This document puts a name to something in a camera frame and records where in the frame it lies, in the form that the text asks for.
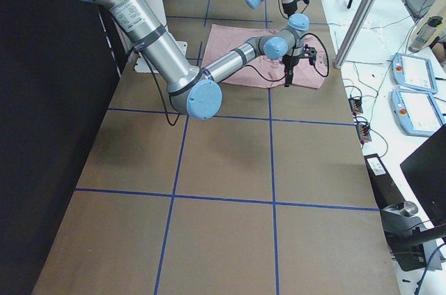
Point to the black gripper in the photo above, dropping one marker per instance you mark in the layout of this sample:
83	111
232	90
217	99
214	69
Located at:
288	62
290	6

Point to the pink Snoopy t-shirt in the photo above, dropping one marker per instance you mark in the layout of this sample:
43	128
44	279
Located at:
263	72

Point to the upper orange connector board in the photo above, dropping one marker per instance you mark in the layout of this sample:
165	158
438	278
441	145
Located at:
355	104

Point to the orange connector board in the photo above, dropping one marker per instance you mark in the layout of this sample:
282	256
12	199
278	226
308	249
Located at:
355	104
363	129

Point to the lower orange connector board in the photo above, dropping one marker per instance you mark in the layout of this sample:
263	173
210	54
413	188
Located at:
363	129

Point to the upper teach pendant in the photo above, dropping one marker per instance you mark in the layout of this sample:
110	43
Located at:
414	72

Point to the teach pendant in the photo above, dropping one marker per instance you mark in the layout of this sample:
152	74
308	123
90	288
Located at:
414	72
416	112

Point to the lower teach pendant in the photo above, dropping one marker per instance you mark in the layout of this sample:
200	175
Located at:
416	112

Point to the clear water bottle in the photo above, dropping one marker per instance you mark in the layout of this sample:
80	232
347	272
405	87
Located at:
425	33

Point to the black box with label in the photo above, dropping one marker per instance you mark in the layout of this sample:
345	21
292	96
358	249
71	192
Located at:
385	190

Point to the black monitor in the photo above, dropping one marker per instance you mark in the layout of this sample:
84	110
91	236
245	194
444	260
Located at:
424	170

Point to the black clamp with metal knob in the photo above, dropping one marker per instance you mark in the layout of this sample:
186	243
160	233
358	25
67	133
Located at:
412	244

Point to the aluminium frame post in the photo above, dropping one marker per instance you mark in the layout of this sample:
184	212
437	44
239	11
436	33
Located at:
353	31

